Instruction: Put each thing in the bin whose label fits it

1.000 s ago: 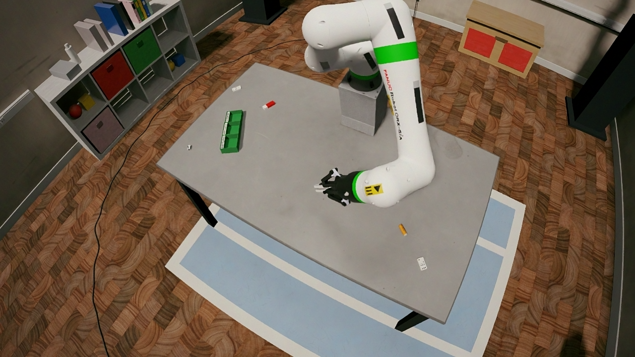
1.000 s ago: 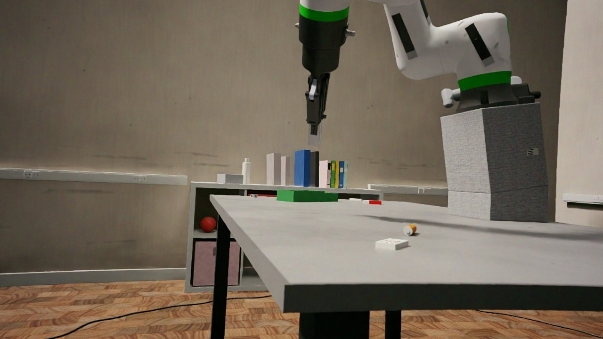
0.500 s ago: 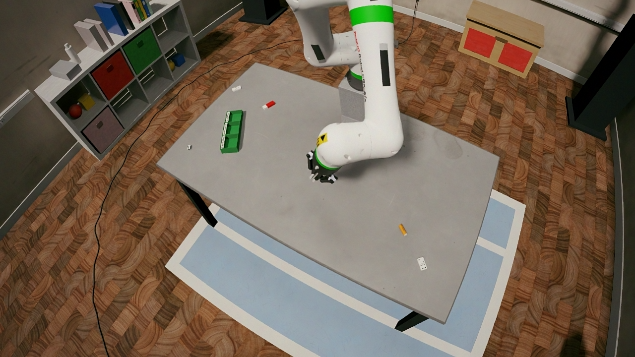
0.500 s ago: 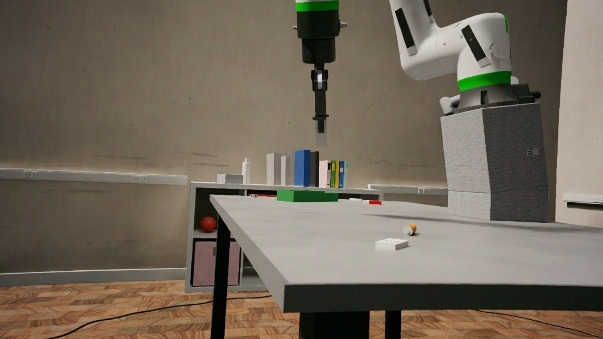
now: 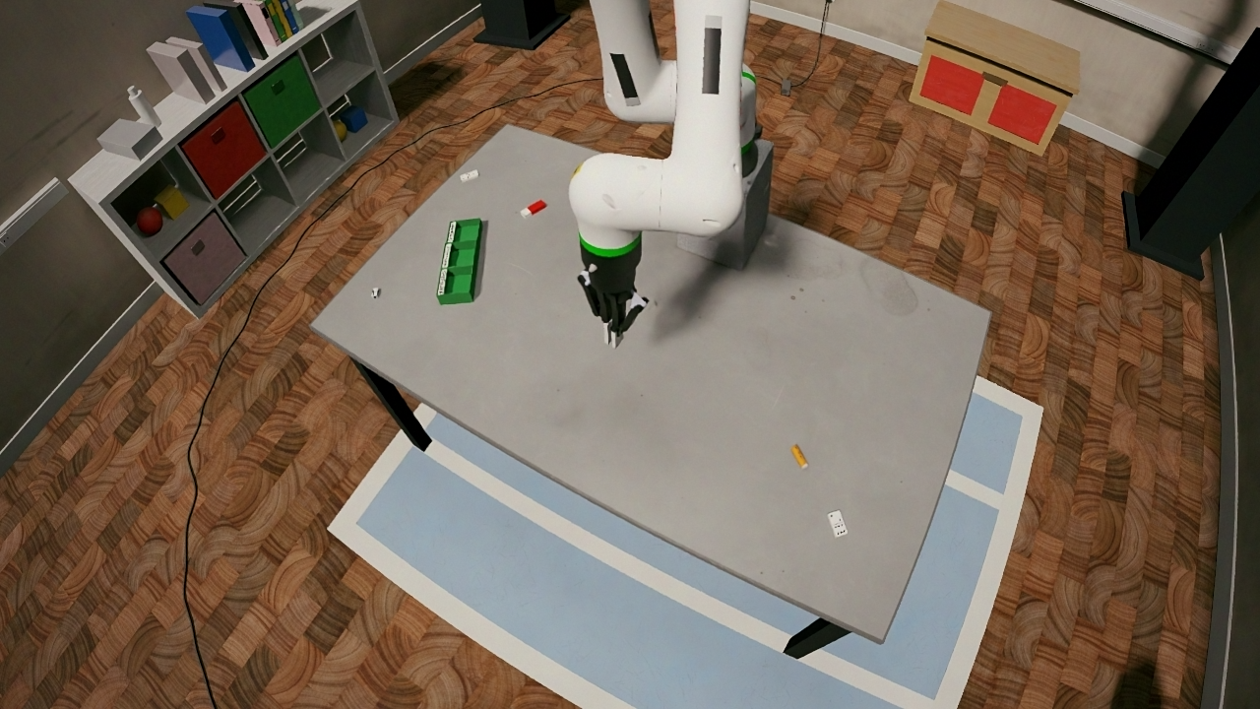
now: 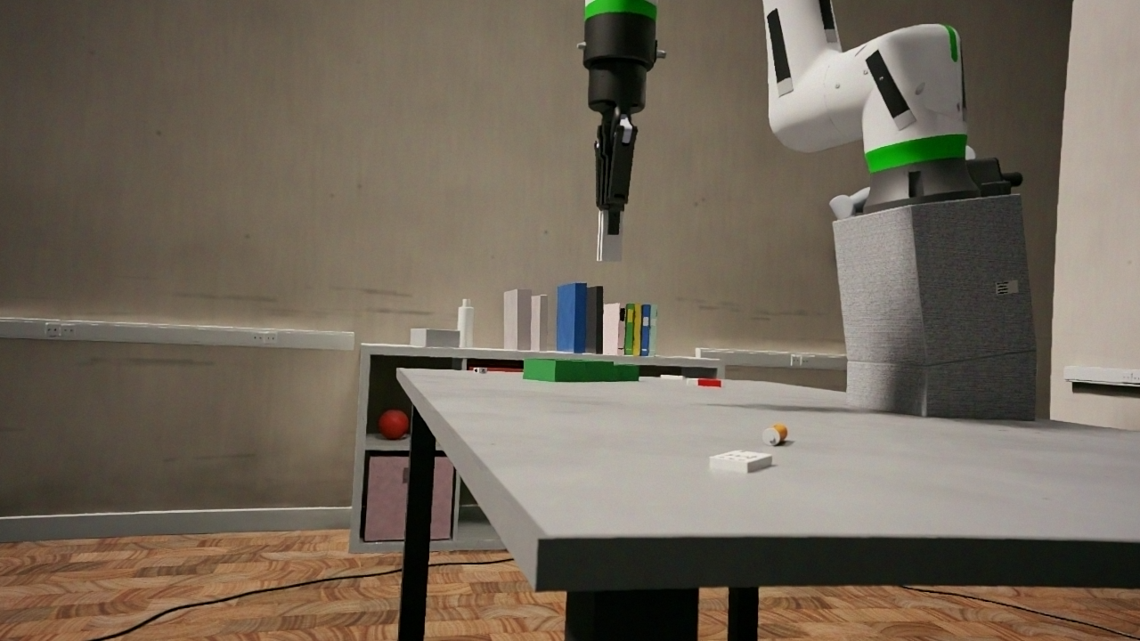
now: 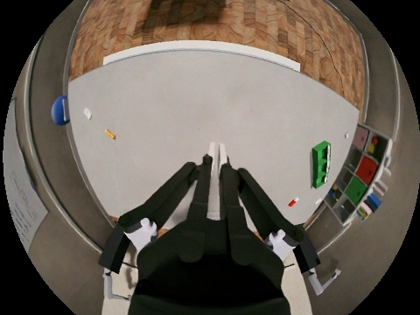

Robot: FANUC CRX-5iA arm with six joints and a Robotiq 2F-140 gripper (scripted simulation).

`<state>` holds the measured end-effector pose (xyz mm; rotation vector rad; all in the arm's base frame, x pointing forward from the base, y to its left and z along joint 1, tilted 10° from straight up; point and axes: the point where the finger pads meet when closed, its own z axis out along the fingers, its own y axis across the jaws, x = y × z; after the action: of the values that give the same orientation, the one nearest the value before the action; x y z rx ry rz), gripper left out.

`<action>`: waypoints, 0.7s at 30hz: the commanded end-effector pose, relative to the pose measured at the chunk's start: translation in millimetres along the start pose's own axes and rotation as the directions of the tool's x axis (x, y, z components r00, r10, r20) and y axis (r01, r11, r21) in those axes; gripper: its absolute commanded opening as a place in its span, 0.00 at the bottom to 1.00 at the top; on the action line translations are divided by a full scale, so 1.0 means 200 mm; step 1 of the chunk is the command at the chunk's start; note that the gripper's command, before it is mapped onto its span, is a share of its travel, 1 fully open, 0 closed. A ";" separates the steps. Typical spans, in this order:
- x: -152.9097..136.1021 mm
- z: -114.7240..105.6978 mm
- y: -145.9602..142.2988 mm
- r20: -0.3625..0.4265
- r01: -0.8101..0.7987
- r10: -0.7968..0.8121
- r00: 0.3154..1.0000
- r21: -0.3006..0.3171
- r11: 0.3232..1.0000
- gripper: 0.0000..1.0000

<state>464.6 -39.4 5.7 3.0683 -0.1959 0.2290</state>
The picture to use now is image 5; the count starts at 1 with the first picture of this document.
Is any green bin rack with labels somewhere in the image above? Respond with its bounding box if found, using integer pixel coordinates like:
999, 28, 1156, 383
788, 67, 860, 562
436, 218, 483, 305

